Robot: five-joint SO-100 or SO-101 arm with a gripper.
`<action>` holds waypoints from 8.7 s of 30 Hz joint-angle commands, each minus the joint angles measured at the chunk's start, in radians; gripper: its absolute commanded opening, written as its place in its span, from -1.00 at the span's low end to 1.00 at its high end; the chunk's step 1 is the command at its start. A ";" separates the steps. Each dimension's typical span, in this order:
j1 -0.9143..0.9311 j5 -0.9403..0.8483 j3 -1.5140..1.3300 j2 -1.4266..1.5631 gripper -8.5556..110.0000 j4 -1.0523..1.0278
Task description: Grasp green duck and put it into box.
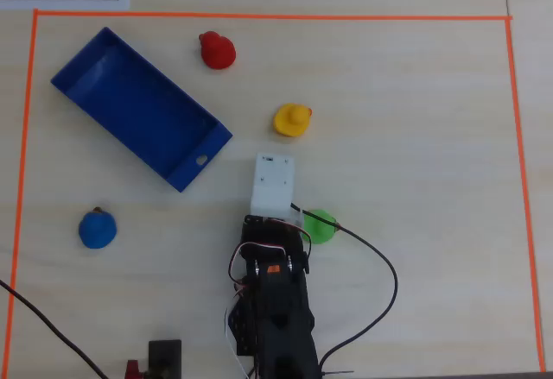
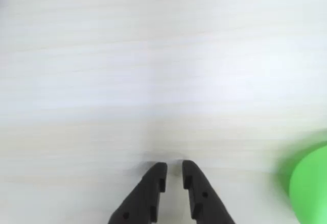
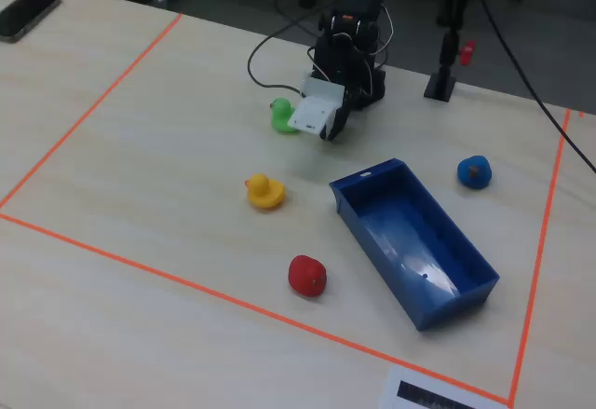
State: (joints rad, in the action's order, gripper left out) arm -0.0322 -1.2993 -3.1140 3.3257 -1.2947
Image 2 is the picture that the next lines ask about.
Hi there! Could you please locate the green rubber duck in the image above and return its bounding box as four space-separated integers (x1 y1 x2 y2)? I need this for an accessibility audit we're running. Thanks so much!
274 131 327 224

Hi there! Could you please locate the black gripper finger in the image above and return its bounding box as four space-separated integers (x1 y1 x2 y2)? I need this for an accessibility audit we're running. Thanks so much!
182 160 236 224
107 162 168 224

